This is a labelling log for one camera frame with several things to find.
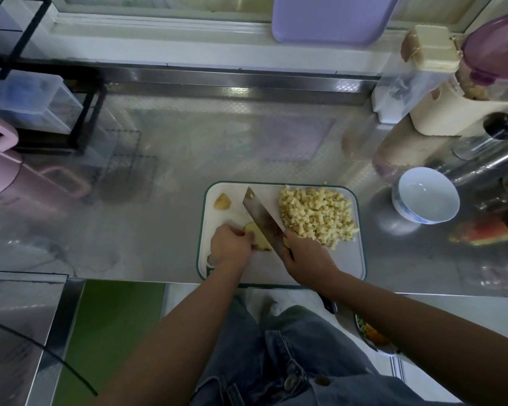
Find black metal rack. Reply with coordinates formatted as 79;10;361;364
0;0;107;153

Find white bowl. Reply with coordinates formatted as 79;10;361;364
391;166;462;226

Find cut yellow potato strips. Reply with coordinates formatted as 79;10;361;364
244;220;274;252

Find pink kettle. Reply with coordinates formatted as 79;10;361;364
0;109;93;220

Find glass bottle black cap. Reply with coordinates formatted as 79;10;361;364
451;107;508;161

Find purple plastic cutting board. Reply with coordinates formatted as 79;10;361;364
271;0;402;46

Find person's right hand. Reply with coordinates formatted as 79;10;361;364
279;231;344;293

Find green mat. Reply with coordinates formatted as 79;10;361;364
52;280;166;406

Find steel bin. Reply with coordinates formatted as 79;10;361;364
0;270;86;406

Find person's left hand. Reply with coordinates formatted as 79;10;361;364
208;222;257;271

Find steel cleaver knife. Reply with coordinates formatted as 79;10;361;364
241;187;340;316

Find person's right forearm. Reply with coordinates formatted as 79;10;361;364
326;273;508;406

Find pile of diced potato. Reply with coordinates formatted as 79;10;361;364
277;184;360;250

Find clear container cream lid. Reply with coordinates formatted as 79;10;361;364
371;24;462;125

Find person's left forearm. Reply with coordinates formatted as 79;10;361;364
89;262;242;406

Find white cutting board green rim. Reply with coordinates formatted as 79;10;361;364
195;180;367;288

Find metal bowl with scraps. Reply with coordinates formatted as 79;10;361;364
354;312;401;356

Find purple lid food container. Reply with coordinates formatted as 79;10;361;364
453;12;508;102

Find person's blue jeans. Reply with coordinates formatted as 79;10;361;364
190;295;467;406

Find clear plastic storage box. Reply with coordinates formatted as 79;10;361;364
0;69;84;135

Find cream plastic canister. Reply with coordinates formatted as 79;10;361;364
409;78;508;137

